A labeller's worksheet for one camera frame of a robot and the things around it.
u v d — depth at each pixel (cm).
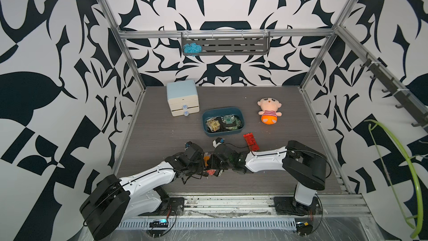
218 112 101
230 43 93
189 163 66
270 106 101
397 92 59
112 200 41
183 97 95
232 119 99
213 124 99
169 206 73
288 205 74
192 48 91
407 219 54
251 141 94
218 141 82
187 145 78
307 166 47
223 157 68
